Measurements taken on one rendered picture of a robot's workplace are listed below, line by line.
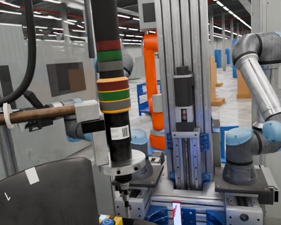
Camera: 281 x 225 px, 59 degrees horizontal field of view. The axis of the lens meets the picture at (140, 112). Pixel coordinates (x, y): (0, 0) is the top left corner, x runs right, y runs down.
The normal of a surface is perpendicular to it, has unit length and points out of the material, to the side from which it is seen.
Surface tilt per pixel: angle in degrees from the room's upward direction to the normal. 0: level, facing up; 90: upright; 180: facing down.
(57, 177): 38
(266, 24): 90
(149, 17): 90
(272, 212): 90
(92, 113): 90
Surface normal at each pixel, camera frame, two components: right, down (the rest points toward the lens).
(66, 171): 0.25, -0.72
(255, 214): -0.29, 0.21
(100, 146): 0.29, 0.16
